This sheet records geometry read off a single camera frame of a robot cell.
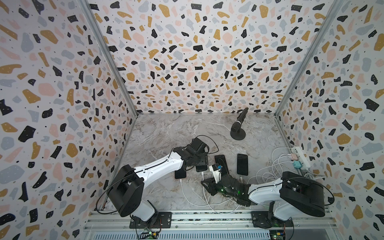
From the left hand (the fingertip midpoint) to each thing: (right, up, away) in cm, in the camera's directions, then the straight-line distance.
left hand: (205, 159), depth 84 cm
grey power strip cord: (+63, -10, +3) cm, 64 cm away
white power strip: (+62, +2, +15) cm, 63 cm away
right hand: (-2, -12, -4) cm, 13 cm away
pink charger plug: (+58, -1, +13) cm, 60 cm away
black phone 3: (+10, -3, +11) cm, 15 cm away
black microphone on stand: (+23, +14, +25) cm, 37 cm away
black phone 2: (-3, -5, 0) cm, 6 cm away
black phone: (-15, -10, +6) cm, 19 cm away
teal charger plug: (+58, -5, +9) cm, 59 cm away
